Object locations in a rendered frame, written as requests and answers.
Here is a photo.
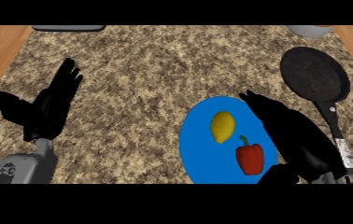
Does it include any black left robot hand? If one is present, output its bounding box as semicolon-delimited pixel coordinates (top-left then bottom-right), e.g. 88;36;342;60
0;57;85;143

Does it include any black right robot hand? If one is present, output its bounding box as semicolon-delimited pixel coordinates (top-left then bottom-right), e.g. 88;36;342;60
240;90;349;185

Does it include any yellow lemon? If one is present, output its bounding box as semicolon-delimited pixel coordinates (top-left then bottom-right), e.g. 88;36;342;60
210;110;238;145

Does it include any black frying pan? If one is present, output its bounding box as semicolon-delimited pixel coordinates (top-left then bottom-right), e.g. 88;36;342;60
280;46;353;176

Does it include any blue plate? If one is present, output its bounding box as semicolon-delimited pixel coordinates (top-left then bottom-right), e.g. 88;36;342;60
178;96;281;185

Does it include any red bell pepper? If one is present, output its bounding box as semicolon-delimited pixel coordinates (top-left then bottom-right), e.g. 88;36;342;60
235;134;266;176

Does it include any dark grey flat appliance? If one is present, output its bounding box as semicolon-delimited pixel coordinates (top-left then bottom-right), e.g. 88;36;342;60
32;24;108;33

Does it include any grey round pot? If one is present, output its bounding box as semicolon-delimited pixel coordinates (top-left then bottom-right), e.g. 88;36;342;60
286;24;334;39

